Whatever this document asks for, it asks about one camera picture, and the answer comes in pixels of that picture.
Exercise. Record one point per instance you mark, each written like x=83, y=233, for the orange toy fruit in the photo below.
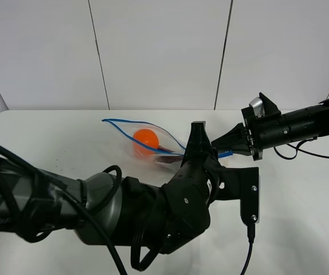
x=149, y=139

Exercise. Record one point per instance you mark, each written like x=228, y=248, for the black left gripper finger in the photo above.
x=199, y=145

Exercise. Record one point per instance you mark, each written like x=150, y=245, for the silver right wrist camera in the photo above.
x=258, y=107

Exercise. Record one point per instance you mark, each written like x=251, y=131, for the dark purple toy eggplant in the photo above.
x=166, y=156

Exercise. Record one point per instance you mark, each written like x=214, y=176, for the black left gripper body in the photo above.
x=187, y=197

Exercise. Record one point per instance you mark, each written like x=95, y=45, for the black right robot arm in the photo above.
x=303, y=124

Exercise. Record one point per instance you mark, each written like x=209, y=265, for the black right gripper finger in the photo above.
x=240, y=149
x=235, y=138

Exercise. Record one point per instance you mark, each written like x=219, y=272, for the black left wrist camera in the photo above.
x=241, y=184

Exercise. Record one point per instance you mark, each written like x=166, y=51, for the clear zip bag blue seal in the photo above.
x=124, y=129

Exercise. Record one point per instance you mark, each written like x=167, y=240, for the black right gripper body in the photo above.
x=263, y=132

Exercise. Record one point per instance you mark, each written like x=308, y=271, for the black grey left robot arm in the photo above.
x=111, y=209

